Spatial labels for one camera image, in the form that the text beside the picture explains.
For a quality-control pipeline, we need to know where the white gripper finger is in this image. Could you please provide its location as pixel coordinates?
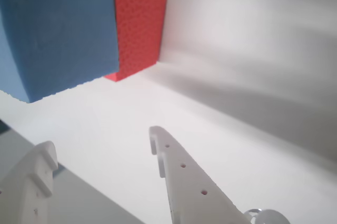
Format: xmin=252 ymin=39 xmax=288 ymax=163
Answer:
xmin=148 ymin=125 xmax=252 ymax=224
xmin=0 ymin=141 xmax=58 ymax=224

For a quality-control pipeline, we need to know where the blue foam cube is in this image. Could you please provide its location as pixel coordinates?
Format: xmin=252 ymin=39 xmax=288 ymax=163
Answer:
xmin=0 ymin=0 xmax=120 ymax=104

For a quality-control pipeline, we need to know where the red foam cube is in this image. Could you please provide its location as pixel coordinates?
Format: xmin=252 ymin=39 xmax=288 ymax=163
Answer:
xmin=104 ymin=0 xmax=167 ymax=82

